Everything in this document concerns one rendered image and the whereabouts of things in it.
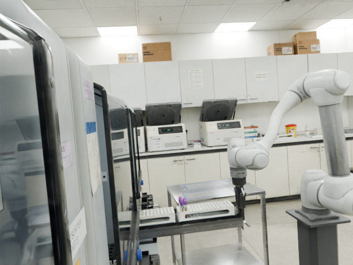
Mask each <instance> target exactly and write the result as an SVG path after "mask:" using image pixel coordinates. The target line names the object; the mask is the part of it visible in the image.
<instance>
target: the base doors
mask: <svg viewBox="0 0 353 265"><path fill-rule="evenodd" d="M322 146H323V147H324V143H322V144H309V145H298V146H287V147H276V148H270V150H269V163H268V165H267V167H266V168H264V169H262V170H258V171H254V170H248V169H247V176H246V182H248V183H250V184H252V185H254V186H257V187H259V188H261V189H263V190H265V193H266V195H265V198H273V197H281V196H289V195H298V194H300V182H301V179H302V176H303V174H304V172H305V171H306V170H312V169H320V170H323V171H324V172H326V173H327V174H328V169H327V162H326V155H325V148H323V147H322ZM346 146H347V154H348V161H349V167H353V140H351V141H346ZM311 147H319V148H311ZM318 150H319V152H317V151H318ZM301 151H307V152H303V153H300V152H301ZM318 153H320V156H318ZM193 158H194V160H186V159H193ZM174 160H183V161H174ZM147 161H148V165H147ZM186 163H188V164H186ZM181 164H183V165H181ZM164 165H171V166H166V167H163V166H164ZM184 168H185V169H184ZM140 170H142V180H143V185H141V187H142V193H144V192H147V194H148V195H149V194H152V195H153V202H154V205H158V202H159V203H160V208H166V207H168V194H167V186H172V185H180V184H185V182H186V184H189V183H194V182H202V181H210V180H219V179H227V178H231V176H230V165H229V162H228V158H227V152H218V153H212V154H200V155H189V156H179V157H167V158H155V159H144V160H140ZM148 174H149V177H148ZM149 187H150V190H149ZM260 198H261V197H260V196H259V195H253V196H246V199H245V200H254V199H260ZM226 200H228V201H229V202H235V201H236V199H235V198H231V199H223V200H216V201H208V202H217V201H226ZM208 202H201V203H208ZM194 204H199V203H194ZM194 204H189V205H194Z"/></svg>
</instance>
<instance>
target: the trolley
mask: <svg viewBox="0 0 353 265"><path fill-rule="evenodd" d="M234 187H235V185H233V184H232V178H227V179H219V180H210V181H202V182H194V183H189V184H180V185H172V186H167V194H168V207H171V206H172V203H171V196H172V198H173V199H174V201H175V202H176V204H177V205H178V206H179V197H181V198H182V199H183V198H185V199H186V200H187V205H189V204H194V203H201V202H208V201H216V200H223V199H231V198H235V192H234ZM243 187H244V192H246V196H253V195H259V196H260V197H261V215H262V232H263V250H264V265H269V256H268V238H267V220H266V202H265V195H266V193H265V190H263V189H261V188H259V187H257V186H254V185H252V184H250V183H248V182H246V184H245V185H244V186H243ZM237 229H238V242H237V243H230V244H225V245H221V246H215V247H209V248H203V249H197V250H191V251H185V239H184V234H182V235H180V243H181V252H179V253H175V244H174V236H171V248H172V262H173V265H176V261H177V263H178V265H262V264H261V263H260V262H259V261H258V260H257V259H256V258H255V257H254V256H253V255H252V254H251V253H250V252H249V251H248V250H247V249H246V248H245V247H244V246H243V245H242V228H241V227H238V228H237Z"/></svg>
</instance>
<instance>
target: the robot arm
mask: <svg viewBox="0 0 353 265"><path fill-rule="evenodd" d="M349 86H350V77H349V75H348V74H347V73H346V72H345V71H343V70H340V69H324V70H320V71H317V72H314V73H313V72H310V73H306V74H304V75H302V76H301V77H300V78H299V79H298V80H296V81H295V82H294V83H293V84H292V85H291V86H290V88H289V89H288V91H287V92H286V93H285V95H284V96H283V98H282V100H281V101H280V102H279V104H278V105H277V106H276V108H275V109H274V111H273V113H272V115H271V118H270V120H269V124H268V128H267V132H266V134H265V136H264V137H263V138H262V139H261V140H260V141H254V142H252V143H250V144H249V145H246V143H245V141H244V139H243V138H232V139H230V140H229V143H228V146H227V158H228V162H229V165H230V176H231V177H232V184H233V185H235V187H234V192H235V199H236V205H237V207H238V212H239V213H240V214H241V216H242V217H243V220H245V217H244V208H245V199H246V192H244V187H243V186H244V185H245V184H246V176H247V169H248V170H254V171H258V170H262V169H264V168H266V167H267V165H268V163H269V150H270V148H271V146H272V145H273V143H274V142H275V140H276V137H277V134H278V131H279V128H280V125H281V122H282V119H283V117H284V116H285V115H286V114H287V113H288V112H289V111H290V110H292V109H293V108H294V107H296V106H297V105H299V104H300V103H301V102H302V101H304V100H305V99H309V98H312V99H313V101H314V103H315V105H316V106H318V109H319V116H320V123H321V130H322V135H323V141H324V148H325V155H326V162H327V169H328V174H327V173H326V172H324V171H323V170H320V169H312V170H306V171H305V172H304V174H303V176H302V179H301V182H300V196H301V201H302V208H299V209H295V212H296V213H298V214H300V215H302V216H304V217H305V218H307V219H308V220H309V221H312V222H314V221H318V220H327V219H339V215H338V214H335V213H333V212H331V211H334V212H337V213H340V214H342V215H347V216H353V174H352V173H351V172H350V168H349V161H348V154H347V146H346V139H345V132H344V125H343V120H342V113H341V105H340V103H341V102H342V100H343V98H344V94H345V92H346V91H347V90H348V88H349Z"/></svg>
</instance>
